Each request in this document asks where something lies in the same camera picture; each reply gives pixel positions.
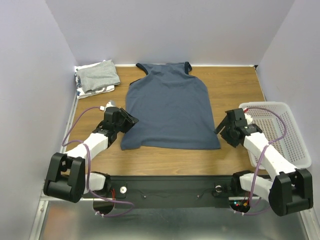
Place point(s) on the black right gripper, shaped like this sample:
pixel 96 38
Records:
pixel 225 124

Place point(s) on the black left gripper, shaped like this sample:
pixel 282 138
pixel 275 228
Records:
pixel 129 120

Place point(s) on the blue tank top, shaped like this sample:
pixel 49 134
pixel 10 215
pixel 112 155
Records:
pixel 173 110

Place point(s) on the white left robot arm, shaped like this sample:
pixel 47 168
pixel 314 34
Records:
pixel 69 176

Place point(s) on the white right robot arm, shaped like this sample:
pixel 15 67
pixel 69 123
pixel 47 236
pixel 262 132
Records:
pixel 289 188

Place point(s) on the grey folded tank top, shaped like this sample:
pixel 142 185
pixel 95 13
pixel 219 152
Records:
pixel 98 76

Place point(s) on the white plastic basket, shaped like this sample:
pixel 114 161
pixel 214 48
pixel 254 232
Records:
pixel 276 121

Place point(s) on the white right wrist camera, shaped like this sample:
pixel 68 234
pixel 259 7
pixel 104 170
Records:
pixel 248 117

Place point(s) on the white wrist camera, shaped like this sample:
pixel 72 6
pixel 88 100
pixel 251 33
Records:
pixel 248 117
pixel 110 103

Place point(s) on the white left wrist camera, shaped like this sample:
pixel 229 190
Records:
pixel 110 103

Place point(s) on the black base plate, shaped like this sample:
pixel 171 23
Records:
pixel 161 192

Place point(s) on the aluminium frame rail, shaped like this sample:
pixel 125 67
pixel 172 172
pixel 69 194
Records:
pixel 49 198

